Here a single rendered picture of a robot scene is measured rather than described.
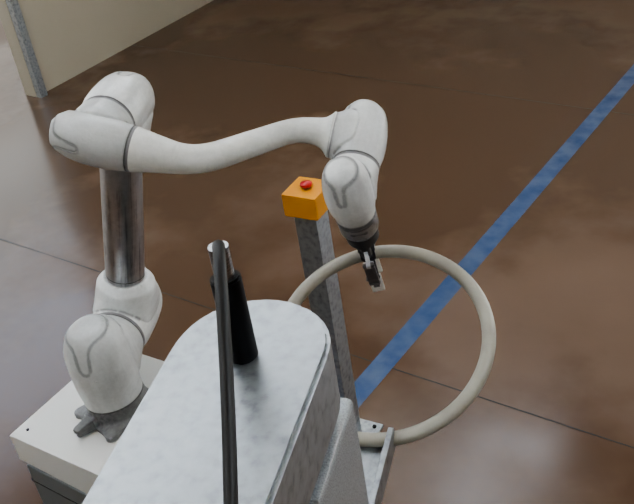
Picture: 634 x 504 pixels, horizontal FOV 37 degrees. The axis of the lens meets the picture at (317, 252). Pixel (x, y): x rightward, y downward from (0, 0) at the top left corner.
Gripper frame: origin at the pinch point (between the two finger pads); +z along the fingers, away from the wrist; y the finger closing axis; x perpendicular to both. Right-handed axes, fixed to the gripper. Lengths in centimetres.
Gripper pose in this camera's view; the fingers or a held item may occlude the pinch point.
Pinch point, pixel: (375, 274)
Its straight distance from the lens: 224.3
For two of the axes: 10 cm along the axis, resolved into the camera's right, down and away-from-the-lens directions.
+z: 2.2, 5.4, 8.1
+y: 0.8, 8.2, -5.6
